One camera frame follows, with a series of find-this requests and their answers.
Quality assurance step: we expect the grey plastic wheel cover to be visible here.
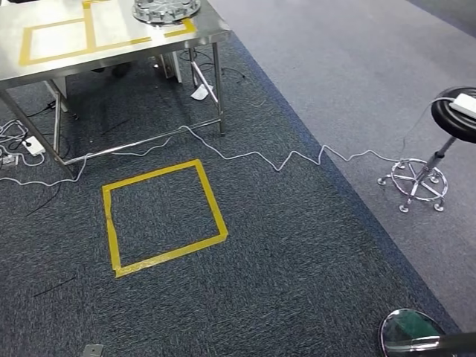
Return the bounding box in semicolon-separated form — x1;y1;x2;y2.
132;0;202;25

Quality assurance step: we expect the stainless steel workbench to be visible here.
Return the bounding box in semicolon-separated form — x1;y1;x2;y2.
0;0;232;181

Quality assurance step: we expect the white paper sheet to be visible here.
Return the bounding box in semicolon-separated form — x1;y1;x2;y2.
190;83;215;101

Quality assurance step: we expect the yellow tape square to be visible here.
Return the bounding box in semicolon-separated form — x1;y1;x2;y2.
102;158;229;280

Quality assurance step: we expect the yellow tape grid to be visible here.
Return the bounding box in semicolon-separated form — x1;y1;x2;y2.
19;0;197;68

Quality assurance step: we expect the white power adapter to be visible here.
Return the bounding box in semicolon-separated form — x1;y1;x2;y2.
21;135;46;158

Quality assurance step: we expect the black round stool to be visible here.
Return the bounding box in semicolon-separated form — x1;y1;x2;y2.
377;86;476;213

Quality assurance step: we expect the white power strip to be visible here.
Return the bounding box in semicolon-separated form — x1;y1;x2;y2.
449;92;476;120

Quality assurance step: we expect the long white cable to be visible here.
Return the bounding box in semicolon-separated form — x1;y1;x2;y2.
0;96;458;188

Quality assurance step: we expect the chrome stanchion post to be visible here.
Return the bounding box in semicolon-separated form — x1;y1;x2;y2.
379;309;476;357

